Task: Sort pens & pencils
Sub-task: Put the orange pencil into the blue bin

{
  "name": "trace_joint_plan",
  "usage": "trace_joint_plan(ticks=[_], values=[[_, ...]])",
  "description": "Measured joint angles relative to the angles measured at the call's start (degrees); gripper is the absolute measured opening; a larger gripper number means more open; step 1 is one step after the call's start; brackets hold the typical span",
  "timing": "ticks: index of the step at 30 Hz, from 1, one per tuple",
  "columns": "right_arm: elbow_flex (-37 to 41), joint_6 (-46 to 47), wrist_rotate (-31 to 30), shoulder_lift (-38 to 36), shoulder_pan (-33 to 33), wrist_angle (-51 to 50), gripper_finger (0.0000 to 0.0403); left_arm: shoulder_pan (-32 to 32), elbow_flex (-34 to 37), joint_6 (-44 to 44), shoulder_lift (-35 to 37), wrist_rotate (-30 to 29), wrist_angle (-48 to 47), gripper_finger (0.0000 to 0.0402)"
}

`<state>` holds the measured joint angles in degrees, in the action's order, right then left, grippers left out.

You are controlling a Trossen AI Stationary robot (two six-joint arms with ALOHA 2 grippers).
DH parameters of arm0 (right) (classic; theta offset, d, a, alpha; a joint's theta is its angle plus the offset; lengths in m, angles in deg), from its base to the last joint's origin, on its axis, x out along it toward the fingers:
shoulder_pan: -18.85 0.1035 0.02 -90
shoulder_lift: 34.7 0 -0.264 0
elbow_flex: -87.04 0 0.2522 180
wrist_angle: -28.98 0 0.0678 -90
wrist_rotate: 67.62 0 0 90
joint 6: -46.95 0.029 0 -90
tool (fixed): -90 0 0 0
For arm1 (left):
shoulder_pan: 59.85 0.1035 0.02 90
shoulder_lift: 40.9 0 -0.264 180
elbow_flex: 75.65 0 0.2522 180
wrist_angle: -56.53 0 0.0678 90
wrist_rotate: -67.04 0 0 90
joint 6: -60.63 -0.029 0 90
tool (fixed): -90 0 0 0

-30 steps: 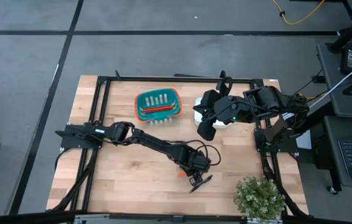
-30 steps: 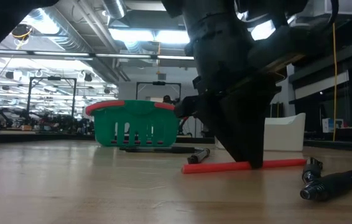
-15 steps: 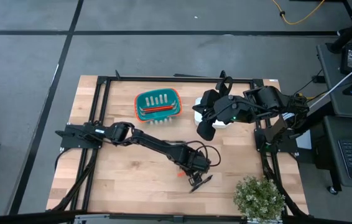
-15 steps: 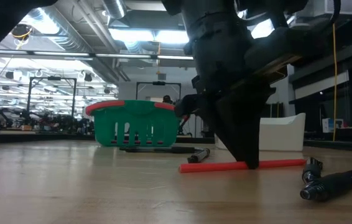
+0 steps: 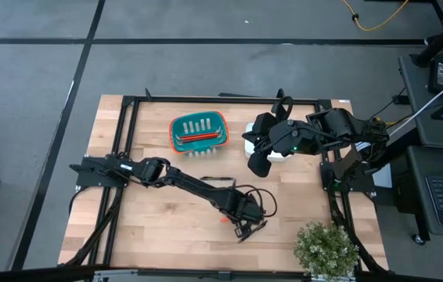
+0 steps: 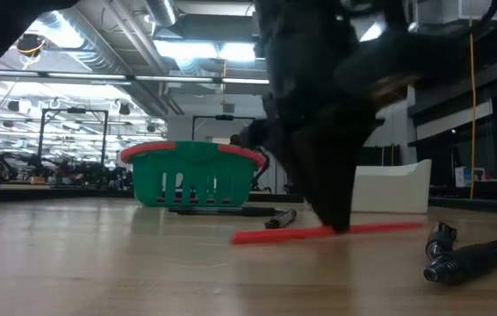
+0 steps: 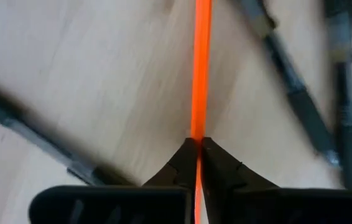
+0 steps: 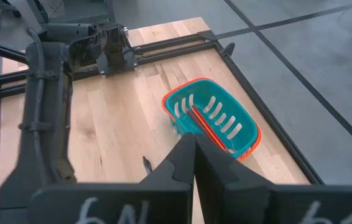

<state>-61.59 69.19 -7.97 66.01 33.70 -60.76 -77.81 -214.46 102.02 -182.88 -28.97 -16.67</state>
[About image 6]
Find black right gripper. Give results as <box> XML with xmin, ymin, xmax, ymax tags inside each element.
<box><xmin>256</xmin><ymin>83</ymin><xmax>381</xmax><ymax>234</ymax></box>

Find white plastic bin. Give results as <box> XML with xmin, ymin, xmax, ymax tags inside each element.
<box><xmin>350</xmin><ymin>158</ymin><xmax>433</xmax><ymax>215</ymax></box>

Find orange pencil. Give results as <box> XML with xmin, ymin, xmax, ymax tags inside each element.
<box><xmin>229</xmin><ymin>220</ymin><xmax>425</xmax><ymax>246</ymax></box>

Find teal basket orange rim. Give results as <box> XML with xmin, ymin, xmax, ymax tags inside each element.
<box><xmin>119</xmin><ymin>140</ymin><xmax>271</xmax><ymax>209</ymax></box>

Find white box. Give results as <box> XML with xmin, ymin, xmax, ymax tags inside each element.
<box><xmin>453</xmin><ymin>165</ymin><xmax>487</xmax><ymax>189</ymax></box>

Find bright ceiling light panel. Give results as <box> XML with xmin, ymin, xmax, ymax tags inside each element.
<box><xmin>154</xmin><ymin>39</ymin><xmax>258</xmax><ymax>63</ymax></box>

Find long ceiling light bar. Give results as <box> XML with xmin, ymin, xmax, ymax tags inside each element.
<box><xmin>0</xmin><ymin>68</ymin><xmax>271</xmax><ymax>87</ymax></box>

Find white ceiling unit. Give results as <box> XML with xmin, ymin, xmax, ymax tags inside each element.
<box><xmin>406</xmin><ymin>0</ymin><xmax>497</xmax><ymax>25</ymax></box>

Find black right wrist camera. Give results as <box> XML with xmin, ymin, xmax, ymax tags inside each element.
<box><xmin>238</xmin><ymin>117</ymin><xmax>276</xmax><ymax>151</ymax></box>

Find small black station frame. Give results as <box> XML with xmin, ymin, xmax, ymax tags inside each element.
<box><xmin>191</xmin><ymin>114</ymin><xmax>256</xmax><ymax>138</ymax></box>

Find silver ceiling duct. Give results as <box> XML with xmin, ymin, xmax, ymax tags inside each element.
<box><xmin>142</xmin><ymin>0</ymin><xmax>180</xmax><ymax>28</ymax></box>

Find large black station frame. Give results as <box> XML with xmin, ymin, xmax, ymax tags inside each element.
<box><xmin>37</xmin><ymin>107</ymin><xmax>110</xmax><ymax>173</ymax></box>

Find black ceiling cord reel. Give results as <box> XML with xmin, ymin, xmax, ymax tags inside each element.
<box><xmin>15</xmin><ymin>32</ymin><xmax>47</xmax><ymax>57</ymax></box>

